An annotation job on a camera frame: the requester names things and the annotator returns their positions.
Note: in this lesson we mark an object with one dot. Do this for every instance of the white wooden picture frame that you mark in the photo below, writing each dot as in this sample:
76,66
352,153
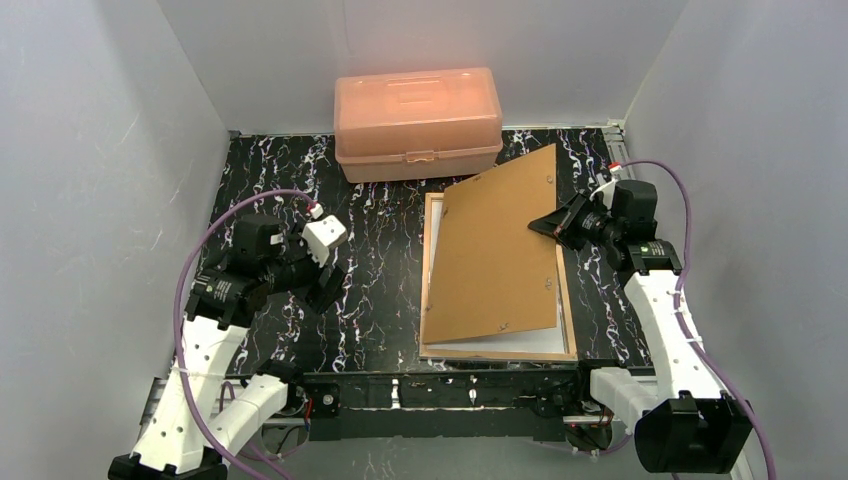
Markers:
433,207

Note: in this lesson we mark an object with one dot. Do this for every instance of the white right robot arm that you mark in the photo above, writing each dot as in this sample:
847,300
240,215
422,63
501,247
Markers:
692,422

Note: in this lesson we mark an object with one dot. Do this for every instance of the printed photo with white border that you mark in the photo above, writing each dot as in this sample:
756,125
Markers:
537,341

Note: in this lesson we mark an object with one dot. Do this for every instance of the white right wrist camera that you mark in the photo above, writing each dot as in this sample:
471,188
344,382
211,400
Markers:
603,194

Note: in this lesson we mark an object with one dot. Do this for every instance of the aluminium rail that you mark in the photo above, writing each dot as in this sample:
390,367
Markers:
653,273
443,392

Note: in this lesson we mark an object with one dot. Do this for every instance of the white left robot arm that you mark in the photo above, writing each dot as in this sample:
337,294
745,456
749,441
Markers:
186,437

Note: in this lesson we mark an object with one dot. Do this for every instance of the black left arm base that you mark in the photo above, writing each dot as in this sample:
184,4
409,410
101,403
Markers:
313,396

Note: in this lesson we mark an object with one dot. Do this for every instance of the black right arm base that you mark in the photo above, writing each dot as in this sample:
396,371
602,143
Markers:
571,396

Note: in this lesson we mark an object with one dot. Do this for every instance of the translucent orange plastic box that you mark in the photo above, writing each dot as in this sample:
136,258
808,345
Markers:
417,125

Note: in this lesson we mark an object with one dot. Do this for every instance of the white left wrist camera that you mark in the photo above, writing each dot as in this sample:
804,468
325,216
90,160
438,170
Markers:
322,234

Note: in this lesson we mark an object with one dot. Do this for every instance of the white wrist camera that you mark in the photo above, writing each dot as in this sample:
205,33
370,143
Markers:
322,234
603,194

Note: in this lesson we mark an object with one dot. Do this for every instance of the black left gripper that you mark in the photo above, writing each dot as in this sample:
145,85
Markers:
324,278

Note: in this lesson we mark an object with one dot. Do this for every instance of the brown cardboard backing board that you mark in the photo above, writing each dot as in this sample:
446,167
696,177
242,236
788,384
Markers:
491,274

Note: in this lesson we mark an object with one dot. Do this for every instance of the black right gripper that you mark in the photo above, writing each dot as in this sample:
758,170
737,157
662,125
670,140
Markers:
573,221

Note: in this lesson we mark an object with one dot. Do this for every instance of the aluminium right side rail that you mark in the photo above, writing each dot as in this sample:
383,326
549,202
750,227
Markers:
653,273

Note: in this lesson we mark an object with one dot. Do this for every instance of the aluminium front rail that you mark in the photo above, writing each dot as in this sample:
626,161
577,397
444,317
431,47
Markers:
443,392

